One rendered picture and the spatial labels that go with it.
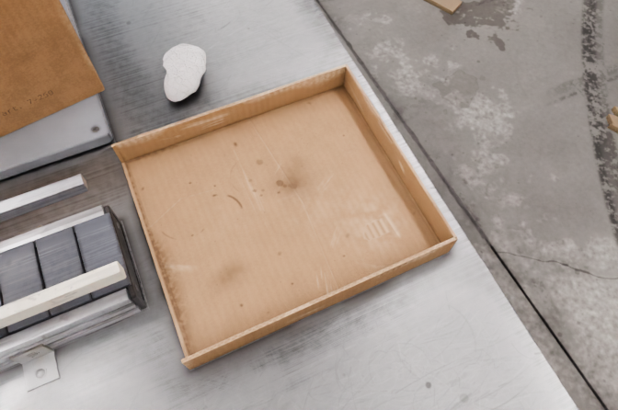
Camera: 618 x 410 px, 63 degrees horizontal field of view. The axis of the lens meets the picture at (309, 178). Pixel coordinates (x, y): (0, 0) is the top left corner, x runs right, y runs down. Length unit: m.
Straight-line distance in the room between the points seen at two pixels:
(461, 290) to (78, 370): 0.40
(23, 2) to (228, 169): 0.27
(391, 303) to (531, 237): 1.09
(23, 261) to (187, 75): 0.29
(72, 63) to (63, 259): 0.23
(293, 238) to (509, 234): 1.10
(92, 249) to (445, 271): 0.37
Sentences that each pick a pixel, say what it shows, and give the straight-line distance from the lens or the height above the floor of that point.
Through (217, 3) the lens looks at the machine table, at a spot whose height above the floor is 0.83.
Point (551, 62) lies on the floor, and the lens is 2.04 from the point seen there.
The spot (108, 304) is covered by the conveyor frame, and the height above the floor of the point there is 0.88.
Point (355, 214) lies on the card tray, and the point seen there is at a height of 0.83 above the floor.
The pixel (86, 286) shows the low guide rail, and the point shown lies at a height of 0.91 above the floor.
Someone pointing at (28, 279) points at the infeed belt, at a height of 0.88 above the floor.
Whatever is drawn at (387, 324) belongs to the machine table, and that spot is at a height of 0.83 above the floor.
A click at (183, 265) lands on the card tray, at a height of 0.83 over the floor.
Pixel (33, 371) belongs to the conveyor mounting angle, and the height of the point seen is 0.83.
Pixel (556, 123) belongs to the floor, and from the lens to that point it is 1.87.
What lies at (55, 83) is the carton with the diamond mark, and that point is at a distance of 0.66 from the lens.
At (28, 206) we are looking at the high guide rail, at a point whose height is 0.96.
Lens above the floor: 1.36
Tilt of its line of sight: 61 degrees down
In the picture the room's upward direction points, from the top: 3 degrees clockwise
